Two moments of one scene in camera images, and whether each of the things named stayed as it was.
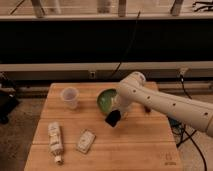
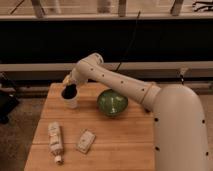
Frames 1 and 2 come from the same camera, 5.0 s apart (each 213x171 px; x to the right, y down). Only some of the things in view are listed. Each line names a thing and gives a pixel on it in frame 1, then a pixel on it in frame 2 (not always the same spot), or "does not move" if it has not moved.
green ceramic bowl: (105, 99) does not move
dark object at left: (8, 100) does not move
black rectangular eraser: (113, 117) → (69, 91)
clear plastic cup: (70, 96) does not move
